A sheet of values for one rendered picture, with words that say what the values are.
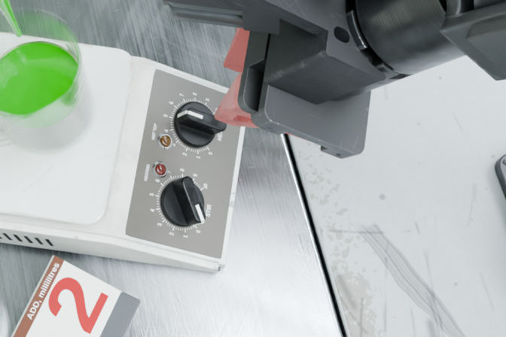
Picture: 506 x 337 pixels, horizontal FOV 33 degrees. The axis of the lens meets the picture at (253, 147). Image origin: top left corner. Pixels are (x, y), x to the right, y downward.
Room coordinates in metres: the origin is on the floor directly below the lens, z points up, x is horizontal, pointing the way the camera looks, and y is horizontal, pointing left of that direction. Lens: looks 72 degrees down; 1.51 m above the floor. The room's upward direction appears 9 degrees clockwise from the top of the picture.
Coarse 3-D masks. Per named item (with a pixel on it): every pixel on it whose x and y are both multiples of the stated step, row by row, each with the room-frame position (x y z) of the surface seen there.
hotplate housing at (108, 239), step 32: (160, 64) 0.23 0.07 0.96; (128, 128) 0.18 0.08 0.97; (128, 160) 0.16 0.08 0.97; (128, 192) 0.14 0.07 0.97; (0, 224) 0.10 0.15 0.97; (32, 224) 0.11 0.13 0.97; (64, 224) 0.11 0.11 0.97; (128, 256) 0.10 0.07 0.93; (160, 256) 0.10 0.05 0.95; (192, 256) 0.11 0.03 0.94; (224, 256) 0.11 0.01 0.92
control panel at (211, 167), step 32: (160, 96) 0.21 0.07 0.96; (192, 96) 0.22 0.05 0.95; (160, 128) 0.19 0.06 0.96; (160, 160) 0.16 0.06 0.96; (192, 160) 0.17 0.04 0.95; (224, 160) 0.18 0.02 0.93; (160, 192) 0.14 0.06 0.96; (224, 192) 0.16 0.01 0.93; (128, 224) 0.12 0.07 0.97; (160, 224) 0.12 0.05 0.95; (224, 224) 0.13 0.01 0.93
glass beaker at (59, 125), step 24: (0, 24) 0.20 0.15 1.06; (24, 24) 0.20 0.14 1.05; (48, 24) 0.20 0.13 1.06; (0, 48) 0.19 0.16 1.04; (72, 48) 0.20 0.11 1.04; (72, 96) 0.16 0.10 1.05; (0, 120) 0.14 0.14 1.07; (24, 120) 0.14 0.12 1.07; (48, 120) 0.15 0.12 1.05; (72, 120) 0.16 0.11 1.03; (24, 144) 0.15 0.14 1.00; (48, 144) 0.15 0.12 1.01; (72, 144) 0.15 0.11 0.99
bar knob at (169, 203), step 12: (180, 180) 0.15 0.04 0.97; (192, 180) 0.15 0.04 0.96; (168, 192) 0.14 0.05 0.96; (180, 192) 0.14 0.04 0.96; (192, 192) 0.14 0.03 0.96; (168, 204) 0.14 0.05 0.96; (180, 204) 0.14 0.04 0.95; (192, 204) 0.14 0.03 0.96; (204, 204) 0.14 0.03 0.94; (168, 216) 0.13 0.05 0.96; (180, 216) 0.13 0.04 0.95; (192, 216) 0.13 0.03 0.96; (204, 216) 0.13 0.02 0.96
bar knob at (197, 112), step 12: (180, 108) 0.20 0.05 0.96; (192, 108) 0.20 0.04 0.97; (204, 108) 0.21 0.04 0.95; (180, 120) 0.19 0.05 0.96; (192, 120) 0.19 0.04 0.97; (204, 120) 0.19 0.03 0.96; (216, 120) 0.20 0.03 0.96; (180, 132) 0.19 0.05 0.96; (192, 132) 0.19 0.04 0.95; (204, 132) 0.19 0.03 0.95; (216, 132) 0.19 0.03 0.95; (192, 144) 0.18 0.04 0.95; (204, 144) 0.18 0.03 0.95
